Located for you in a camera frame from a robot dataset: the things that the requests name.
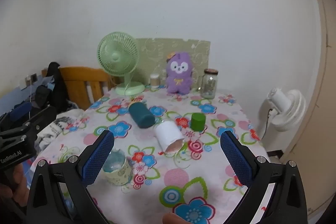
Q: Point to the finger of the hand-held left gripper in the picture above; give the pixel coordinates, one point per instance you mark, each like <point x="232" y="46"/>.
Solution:
<point x="20" y="109"/>
<point x="43" y="116"/>

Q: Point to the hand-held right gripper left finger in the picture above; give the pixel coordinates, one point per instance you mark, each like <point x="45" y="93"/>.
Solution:
<point x="97" y="161"/>

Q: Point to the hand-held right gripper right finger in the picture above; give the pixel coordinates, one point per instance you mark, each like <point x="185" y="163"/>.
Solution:
<point x="236" y="161"/>

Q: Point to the pale green patterned cup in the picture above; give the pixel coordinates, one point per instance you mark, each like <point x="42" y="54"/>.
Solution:
<point x="122" y="174"/>

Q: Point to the small green cup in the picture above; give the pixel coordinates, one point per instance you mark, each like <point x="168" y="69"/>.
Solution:
<point x="197" y="121"/>

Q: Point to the teal cup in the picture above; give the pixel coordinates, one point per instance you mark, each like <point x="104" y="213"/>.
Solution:
<point x="140" y="113"/>

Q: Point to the white cup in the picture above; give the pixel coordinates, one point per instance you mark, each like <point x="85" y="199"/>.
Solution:
<point x="168" y="133"/>

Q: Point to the person's left hand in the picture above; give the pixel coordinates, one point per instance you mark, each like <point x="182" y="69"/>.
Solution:
<point x="20" y="179"/>

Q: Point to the person's right hand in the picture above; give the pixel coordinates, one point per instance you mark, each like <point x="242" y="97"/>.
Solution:
<point x="173" y="219"/>

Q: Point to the white printed cloth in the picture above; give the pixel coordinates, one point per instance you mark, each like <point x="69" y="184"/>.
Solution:
<point x="56" y="127"/>

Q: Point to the black bag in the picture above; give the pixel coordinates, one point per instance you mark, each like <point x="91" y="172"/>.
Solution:
<point x="42" y="95"/>

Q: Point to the black garment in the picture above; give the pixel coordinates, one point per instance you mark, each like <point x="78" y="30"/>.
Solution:
<point x="59" y="92"/>

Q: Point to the wooden chair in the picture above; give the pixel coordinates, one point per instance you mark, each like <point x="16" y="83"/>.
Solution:
<point x="76" y="79"/>

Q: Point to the floral tablecloth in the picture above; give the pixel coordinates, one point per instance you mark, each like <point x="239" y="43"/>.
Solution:
<point x="162" y="176"/>

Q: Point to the white fan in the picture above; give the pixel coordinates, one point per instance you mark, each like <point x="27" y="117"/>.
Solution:
<point x="291" y="108"/>

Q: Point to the glass jar with cork lid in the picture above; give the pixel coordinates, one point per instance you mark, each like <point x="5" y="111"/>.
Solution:
<point x="209" y="85"/>

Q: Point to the green desk fan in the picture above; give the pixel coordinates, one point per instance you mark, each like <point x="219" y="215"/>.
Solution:
<point x="116" y="57"/>

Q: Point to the small beige jar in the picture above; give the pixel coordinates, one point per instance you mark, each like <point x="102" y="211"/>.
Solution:
<point x="155" y="81"/>

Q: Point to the purple plush toy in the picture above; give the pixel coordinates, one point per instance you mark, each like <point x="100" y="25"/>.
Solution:
<point x="179" y="69"/>

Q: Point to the wall socket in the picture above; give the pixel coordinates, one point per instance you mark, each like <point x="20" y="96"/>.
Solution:
<point x="33" y="77"/>

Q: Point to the beige door frame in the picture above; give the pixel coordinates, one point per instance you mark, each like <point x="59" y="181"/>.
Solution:
<point x="324" y="82"/>

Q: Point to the green patterned wall panel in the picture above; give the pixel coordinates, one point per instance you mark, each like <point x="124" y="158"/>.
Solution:
<point x="157" y="56"/>

